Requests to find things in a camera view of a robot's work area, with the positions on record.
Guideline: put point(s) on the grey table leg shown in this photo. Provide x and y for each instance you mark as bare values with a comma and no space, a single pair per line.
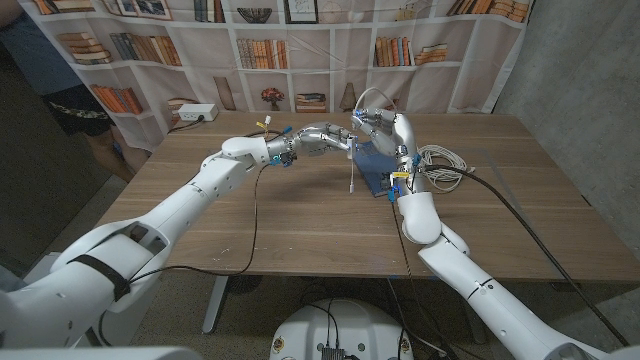
216,305

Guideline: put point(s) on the white adapter connector with pigtail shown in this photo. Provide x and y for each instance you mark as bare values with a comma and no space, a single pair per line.
352,188

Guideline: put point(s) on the blue book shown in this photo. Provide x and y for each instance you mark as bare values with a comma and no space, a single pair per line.
372,172

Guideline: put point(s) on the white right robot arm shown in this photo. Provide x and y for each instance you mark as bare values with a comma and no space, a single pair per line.
475,290

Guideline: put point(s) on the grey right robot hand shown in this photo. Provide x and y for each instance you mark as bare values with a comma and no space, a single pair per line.
402,135

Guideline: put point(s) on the white power strip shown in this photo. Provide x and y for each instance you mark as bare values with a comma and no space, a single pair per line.
197,112

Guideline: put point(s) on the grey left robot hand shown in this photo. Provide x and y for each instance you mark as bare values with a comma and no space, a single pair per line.
315,140

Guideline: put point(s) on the standing person in dark shorts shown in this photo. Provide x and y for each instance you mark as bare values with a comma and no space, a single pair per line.
40,60

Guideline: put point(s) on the printed bookshelf backdrop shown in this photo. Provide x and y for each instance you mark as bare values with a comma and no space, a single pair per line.
320,65

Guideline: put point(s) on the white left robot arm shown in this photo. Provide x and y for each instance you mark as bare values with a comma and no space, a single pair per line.
150,235

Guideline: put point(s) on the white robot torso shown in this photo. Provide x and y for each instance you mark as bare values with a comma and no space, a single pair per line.
345,330

